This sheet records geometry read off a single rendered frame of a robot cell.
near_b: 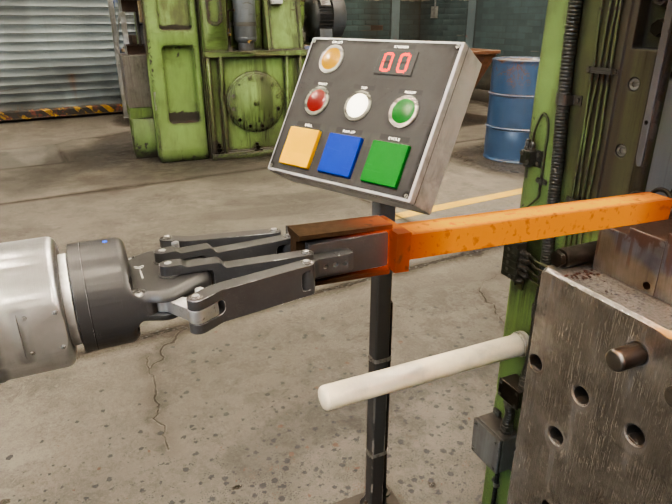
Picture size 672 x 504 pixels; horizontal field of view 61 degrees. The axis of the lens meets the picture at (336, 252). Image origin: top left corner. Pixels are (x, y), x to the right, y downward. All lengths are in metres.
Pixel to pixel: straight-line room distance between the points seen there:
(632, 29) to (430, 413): 1.39
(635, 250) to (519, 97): 4.58
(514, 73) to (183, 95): 2.91
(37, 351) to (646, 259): 0.68
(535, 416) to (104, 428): 1.48
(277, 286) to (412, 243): 0.13
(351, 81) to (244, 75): 4.36
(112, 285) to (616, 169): 0.81
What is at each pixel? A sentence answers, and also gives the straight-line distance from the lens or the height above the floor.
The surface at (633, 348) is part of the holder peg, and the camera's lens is 0.75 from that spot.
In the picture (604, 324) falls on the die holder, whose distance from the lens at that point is 0.79.
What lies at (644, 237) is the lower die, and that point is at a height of 0.98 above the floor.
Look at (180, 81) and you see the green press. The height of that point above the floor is 0.70.
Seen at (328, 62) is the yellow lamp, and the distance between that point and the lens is 1.14.
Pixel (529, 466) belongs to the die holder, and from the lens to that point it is 1.00.
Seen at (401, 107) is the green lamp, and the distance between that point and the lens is 1.00.
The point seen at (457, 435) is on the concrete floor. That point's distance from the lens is 1.95.
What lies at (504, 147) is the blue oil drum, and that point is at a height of 0.14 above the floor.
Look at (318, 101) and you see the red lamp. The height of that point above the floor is 1.09.
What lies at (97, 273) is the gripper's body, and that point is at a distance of 0.39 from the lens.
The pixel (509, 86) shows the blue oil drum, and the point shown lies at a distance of 5.37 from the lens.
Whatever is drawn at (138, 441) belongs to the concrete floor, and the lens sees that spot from 1.99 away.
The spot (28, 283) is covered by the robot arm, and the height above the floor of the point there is 1.09.
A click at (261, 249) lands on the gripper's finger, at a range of 0.45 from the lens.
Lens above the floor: 1.24
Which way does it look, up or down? 23 degrees down
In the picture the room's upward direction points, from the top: straight up
